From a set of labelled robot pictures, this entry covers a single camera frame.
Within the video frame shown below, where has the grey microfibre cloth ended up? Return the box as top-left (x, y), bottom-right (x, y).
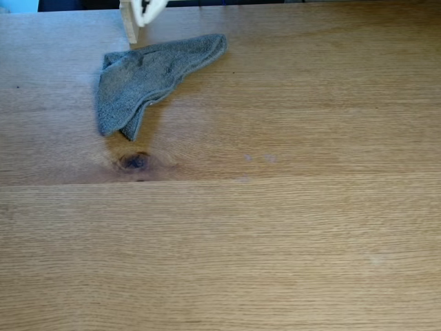
top-left (96, 33), bottom-right (229, 143)

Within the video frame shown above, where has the light blue background object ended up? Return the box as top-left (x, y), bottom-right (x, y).
top-left (0, 0), bottom-right (39, 14)

